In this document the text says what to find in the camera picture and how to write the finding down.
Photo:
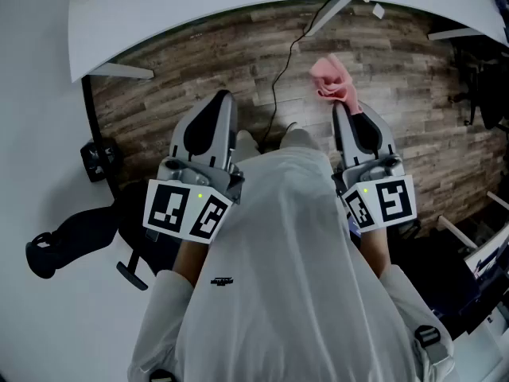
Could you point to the person's right forearm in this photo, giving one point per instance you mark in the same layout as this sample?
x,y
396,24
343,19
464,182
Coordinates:
x,y
375,253

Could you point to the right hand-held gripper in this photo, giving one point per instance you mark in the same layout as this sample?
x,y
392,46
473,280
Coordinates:
x,y
391,203

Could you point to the white and black machine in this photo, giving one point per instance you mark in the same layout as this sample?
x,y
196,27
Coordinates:
x,y
489,277

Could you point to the pink cloth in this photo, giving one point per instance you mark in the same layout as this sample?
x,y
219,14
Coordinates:
x,y
330,78

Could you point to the black box device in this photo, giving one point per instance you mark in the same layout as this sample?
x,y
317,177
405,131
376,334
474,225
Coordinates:
x,y
97,159

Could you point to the black office chair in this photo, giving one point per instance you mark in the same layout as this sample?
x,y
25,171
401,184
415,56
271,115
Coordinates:
x,y
87,221
489,94

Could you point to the person's right leg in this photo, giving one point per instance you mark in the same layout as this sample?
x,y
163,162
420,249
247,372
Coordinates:
x,y
300,137

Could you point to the white frame bar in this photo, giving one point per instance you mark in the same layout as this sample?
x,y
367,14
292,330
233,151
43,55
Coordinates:
x,y
457,232
499,200

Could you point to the black touchscreen device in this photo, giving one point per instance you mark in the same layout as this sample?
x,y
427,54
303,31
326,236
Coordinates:
x,y
353,225

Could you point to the white tag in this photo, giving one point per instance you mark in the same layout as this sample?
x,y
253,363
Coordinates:
x,y
379,11

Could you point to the white desk support beam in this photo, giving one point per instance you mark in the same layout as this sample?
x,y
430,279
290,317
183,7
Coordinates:
x,y
127,71
453,34

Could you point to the white desk leg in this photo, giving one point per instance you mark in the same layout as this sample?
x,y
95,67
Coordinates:
x,y
324,16

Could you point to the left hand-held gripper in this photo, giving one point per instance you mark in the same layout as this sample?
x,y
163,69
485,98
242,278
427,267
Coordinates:
x,y
167,205

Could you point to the person's left forearm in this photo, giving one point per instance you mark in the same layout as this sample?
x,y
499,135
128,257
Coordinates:
x,y
191,261

